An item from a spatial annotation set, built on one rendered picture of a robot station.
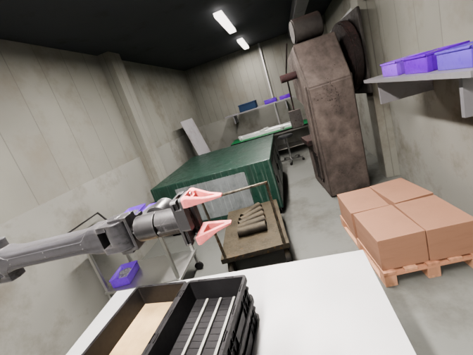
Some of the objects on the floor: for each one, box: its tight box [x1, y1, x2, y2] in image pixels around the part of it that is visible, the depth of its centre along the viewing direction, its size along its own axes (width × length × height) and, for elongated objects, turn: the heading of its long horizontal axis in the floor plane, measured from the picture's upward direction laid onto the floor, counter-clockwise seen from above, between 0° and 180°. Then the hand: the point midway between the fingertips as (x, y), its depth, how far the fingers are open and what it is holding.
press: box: [279, 6, 373, 197], centre depth 396 cm, size 131×108×240 cm
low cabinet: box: [151, 134, 284, 236], centre depth 484 cm, size 206×188×83 cm
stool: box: [278, 133, 305, 165], centre depth 612 cm, size 57×60×64 cm
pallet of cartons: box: [337, 178, 473, 287], centre depth 246 cm, size 112×82×39 cm
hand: (222, 209), depth 56 cm, fingers open, 6 cm apart
